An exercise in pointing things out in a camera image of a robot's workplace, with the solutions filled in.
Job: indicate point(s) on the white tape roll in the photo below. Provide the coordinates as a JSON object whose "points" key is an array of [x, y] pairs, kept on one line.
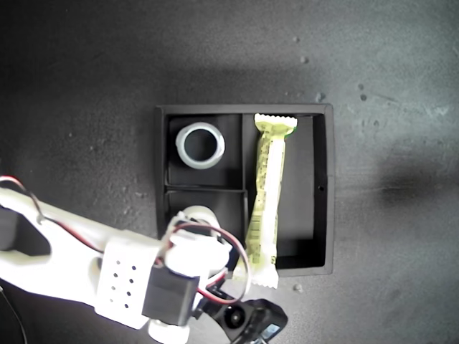
{"points": [[201, 211], [181, 150]]}

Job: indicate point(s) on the black tray with wells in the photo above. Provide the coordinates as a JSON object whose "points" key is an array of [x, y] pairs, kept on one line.
{"points": [[305, 215]]}

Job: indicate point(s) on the yellow-green printed snack bar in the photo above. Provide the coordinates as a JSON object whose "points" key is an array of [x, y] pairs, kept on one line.
{"points": [[269, 179]]}

